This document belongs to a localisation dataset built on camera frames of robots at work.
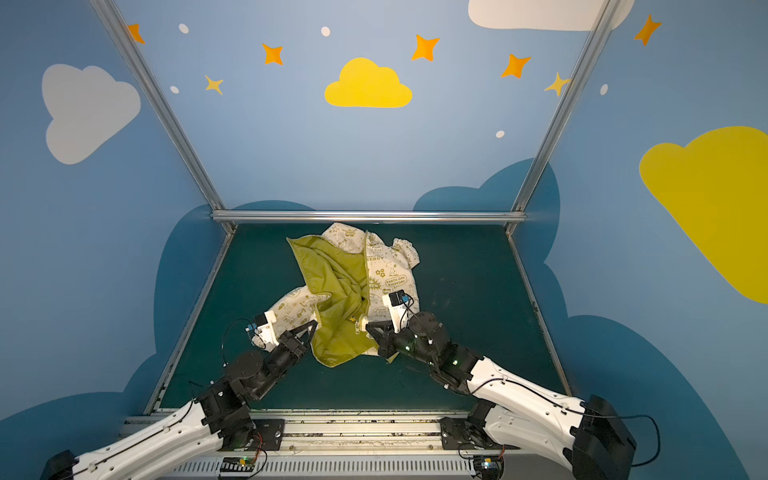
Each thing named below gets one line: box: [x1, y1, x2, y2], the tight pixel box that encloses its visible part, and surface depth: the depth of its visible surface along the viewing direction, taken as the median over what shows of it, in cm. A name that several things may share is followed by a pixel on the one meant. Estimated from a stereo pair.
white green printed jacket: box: [266, 223, 420, 367], surface depth 103 cm
